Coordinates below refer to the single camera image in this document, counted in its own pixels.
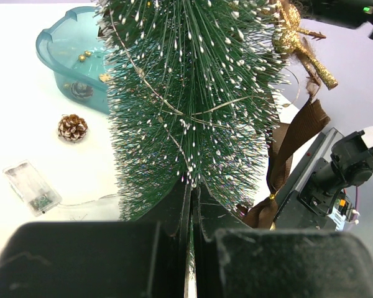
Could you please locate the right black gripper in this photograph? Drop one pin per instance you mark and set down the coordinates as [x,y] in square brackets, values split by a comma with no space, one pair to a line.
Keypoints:
[349,14]

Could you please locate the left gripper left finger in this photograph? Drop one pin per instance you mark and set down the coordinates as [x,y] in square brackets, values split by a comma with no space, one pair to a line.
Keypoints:
[142,258]

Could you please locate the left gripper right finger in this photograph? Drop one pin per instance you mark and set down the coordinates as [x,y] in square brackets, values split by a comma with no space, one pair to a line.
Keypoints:
[234,260]

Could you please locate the brown ribbon gold berry sprig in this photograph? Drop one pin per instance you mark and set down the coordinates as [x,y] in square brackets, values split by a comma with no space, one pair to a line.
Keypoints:
[311,119]

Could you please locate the large frosted pine cone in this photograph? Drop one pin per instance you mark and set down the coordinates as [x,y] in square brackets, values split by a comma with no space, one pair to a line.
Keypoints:
[72,128]

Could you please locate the small green christmas tree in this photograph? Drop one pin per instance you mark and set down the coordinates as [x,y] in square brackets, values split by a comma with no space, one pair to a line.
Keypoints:
[190,97]

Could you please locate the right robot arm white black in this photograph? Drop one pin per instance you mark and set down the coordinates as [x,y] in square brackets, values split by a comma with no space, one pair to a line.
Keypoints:
[351,162]

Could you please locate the clear battery box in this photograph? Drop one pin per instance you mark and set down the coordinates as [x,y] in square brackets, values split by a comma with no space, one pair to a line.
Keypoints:
[31,188]

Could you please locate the gold flower ornament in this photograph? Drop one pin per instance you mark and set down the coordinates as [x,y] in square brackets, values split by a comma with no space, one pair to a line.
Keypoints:
[105,77]

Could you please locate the teal plastic bin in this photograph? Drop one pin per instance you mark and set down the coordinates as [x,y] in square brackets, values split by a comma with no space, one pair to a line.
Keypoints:
[72,50]

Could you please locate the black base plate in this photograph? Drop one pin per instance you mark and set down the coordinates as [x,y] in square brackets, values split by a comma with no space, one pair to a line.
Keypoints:
[301,203]

